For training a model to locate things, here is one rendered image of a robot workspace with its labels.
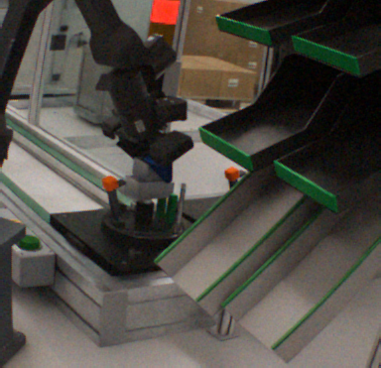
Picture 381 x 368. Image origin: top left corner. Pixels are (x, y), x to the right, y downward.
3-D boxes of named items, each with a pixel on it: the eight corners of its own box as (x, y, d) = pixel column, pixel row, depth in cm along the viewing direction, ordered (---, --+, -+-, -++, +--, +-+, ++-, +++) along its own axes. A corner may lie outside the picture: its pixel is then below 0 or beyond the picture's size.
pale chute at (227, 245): (213, 318, 100) (195, 301, 97) (171, 279, 111) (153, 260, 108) (358, 175, 103) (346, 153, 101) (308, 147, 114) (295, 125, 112)
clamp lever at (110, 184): (115, 223, 126) (106, 183, 122) (109, 219, 127) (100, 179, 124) (133, 214, 128) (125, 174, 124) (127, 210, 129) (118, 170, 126)
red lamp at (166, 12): (160, 23, 139) (164, -1, 138) (145, 20, 143) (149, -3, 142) (181, 24, 142) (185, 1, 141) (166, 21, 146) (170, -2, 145)
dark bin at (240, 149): (251, 174, 95) (238, 119, 92) (201, 143, 106) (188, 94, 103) (403, 97, 104) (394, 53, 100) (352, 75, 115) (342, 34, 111)
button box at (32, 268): (20, 289, 116) (20, 255, 115) (-24, 238, 132) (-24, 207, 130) (55, 285, 121) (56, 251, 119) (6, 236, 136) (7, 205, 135)
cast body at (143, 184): (137, 200, 126) (143, 158, 124) (122, 191, 129) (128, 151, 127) (180, 196, 131) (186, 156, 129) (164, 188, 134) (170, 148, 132)
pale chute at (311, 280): (287, 364, 88) (272, 348, 86) (236, 321, 99) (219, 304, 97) (431, 209, 92) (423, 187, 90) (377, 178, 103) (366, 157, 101)
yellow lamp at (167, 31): (155, 48, 141) (159, 23, 139) (141, 43, 144) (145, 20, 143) (177, 48, 144) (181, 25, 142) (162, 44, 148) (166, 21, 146)
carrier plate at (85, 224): (118, 281, 116) (120, 268, 115) (49, 223, 133) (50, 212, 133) (239, 262, 130) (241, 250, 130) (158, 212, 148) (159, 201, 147)
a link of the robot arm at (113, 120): (148, 124, 113) (181, 102, 116) (87, 96, 127) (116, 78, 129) (166, 169, 118) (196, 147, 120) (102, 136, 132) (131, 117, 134)
